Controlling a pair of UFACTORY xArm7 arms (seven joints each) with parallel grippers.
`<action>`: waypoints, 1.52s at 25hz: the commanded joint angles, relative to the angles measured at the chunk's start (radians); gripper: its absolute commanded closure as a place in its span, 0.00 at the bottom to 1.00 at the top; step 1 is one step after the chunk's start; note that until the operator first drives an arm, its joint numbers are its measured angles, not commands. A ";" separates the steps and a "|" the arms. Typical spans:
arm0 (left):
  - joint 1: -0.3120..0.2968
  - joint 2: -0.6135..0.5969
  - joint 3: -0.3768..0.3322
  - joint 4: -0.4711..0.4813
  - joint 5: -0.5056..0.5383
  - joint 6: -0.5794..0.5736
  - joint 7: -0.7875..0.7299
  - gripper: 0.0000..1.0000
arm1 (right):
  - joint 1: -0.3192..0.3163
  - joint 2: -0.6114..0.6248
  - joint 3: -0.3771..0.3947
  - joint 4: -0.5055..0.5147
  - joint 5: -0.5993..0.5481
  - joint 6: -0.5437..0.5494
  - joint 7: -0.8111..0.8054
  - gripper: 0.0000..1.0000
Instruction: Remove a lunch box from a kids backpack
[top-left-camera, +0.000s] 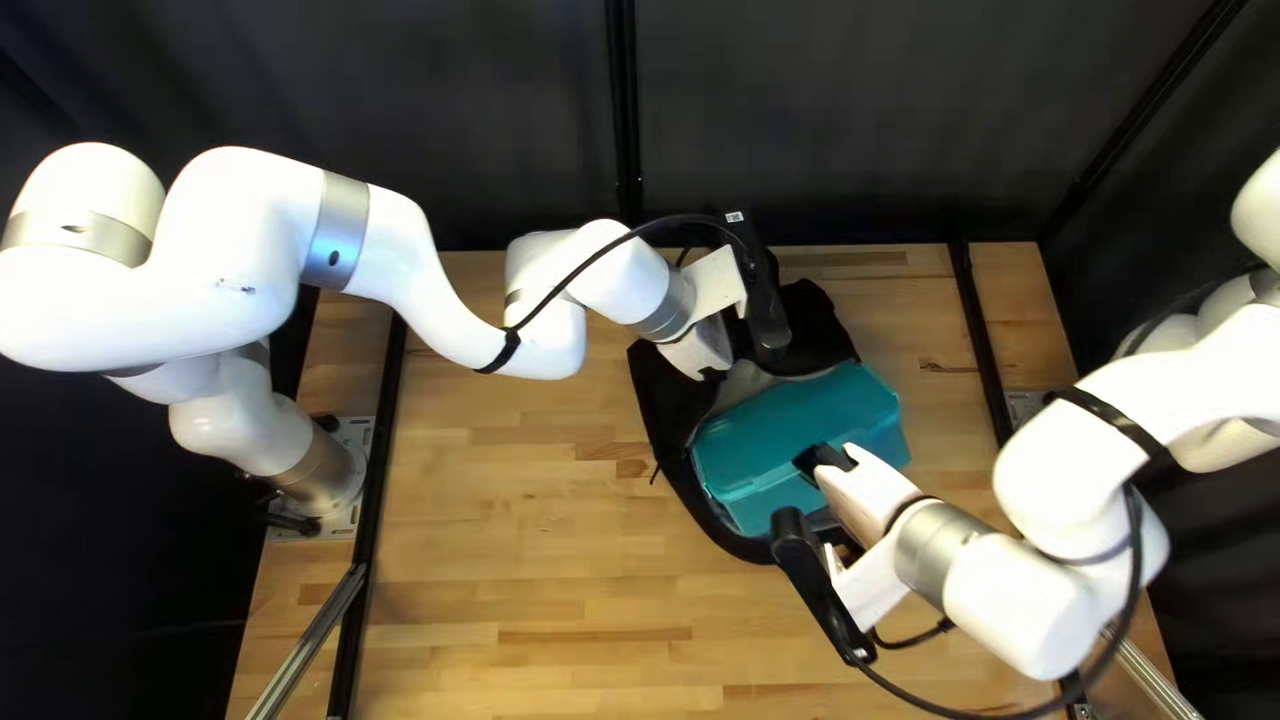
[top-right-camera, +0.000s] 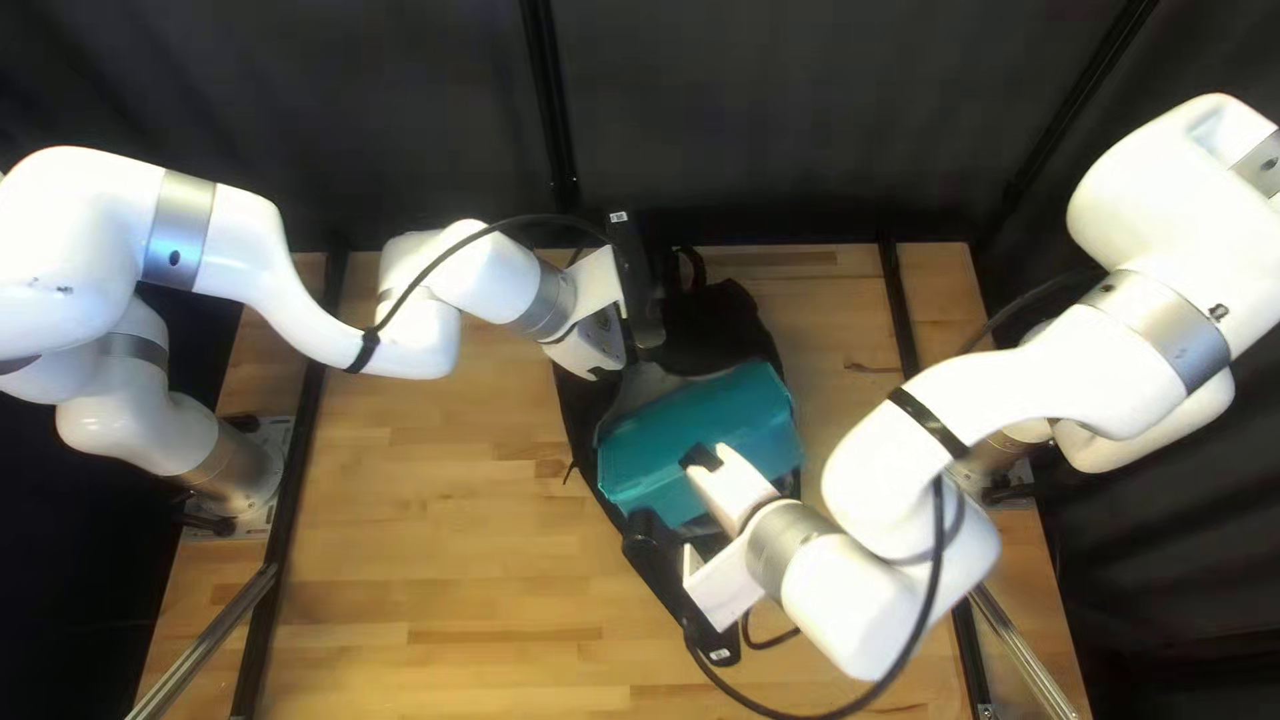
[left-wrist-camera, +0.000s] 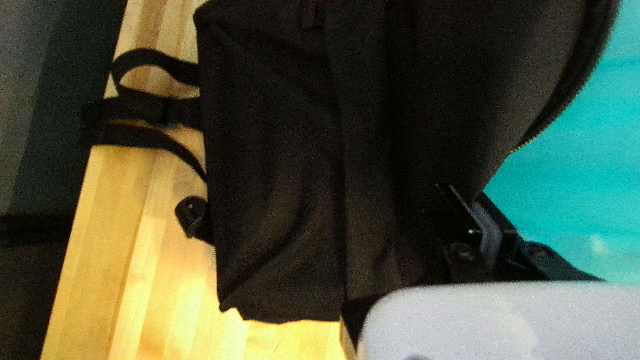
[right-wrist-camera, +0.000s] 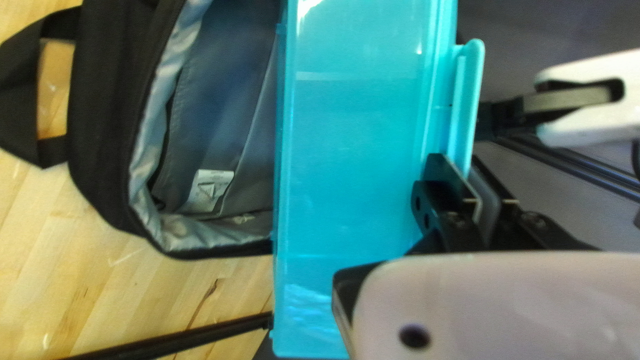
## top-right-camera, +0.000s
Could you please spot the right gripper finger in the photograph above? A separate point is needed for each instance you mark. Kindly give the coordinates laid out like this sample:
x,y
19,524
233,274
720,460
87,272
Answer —
x,y
700,459

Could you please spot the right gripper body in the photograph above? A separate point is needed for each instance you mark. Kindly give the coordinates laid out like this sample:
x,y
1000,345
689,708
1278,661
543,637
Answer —
x,y
735,490

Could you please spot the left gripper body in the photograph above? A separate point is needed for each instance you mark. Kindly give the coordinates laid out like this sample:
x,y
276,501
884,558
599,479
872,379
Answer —
x,y
592,345

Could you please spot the translucent teal lunch box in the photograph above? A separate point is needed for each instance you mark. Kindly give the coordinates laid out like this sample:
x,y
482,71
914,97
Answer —
x,y
680,430

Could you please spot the black backpack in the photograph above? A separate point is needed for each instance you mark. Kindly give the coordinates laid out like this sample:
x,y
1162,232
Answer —
x,y
720,320

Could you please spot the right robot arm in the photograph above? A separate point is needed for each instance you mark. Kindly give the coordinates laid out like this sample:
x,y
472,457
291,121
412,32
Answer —
x,y
900,480

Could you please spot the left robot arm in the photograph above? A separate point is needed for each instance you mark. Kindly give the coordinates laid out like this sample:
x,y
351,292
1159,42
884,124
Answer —
x,y
80,250

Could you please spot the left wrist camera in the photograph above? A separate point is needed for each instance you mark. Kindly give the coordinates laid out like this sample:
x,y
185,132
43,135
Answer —
x,y
637,280

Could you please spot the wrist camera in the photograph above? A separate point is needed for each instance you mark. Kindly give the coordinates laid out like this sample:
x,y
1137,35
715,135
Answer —
x,y
637,280
650,545

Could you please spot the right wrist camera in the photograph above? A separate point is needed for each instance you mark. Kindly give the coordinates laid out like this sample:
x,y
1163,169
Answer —
x,y
650,545

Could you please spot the black frame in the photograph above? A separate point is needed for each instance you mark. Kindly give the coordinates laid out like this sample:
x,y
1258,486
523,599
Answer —
x,y
548,100

